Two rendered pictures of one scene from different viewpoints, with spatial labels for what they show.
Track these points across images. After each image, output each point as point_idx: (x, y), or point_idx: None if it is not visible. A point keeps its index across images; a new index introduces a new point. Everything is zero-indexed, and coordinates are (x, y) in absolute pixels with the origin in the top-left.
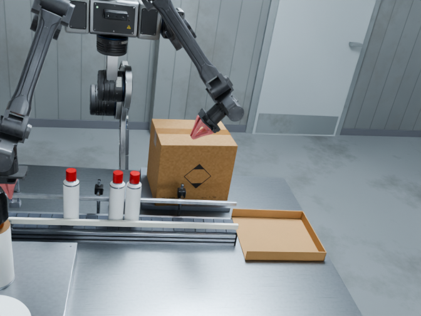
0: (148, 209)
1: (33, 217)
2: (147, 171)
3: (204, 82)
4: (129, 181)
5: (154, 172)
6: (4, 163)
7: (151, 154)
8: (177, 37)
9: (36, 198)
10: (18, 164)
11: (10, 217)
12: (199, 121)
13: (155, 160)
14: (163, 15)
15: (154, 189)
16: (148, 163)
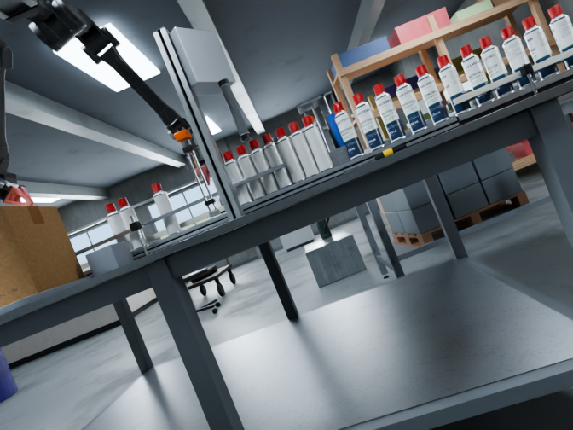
0: None
1: (202, 213)
2: (38, 282)
3: (8, 151)
4: (116, 210)
5: (60, 250)
6: None
7: (38, 243)
8: (4, 103)
9: (193, 206)
10: (200, 233)
11: (218, 206)
12: (24, 188)
13: (54, 235)
14: (4, 79)
15: (73, 265)
16: (33, 270)
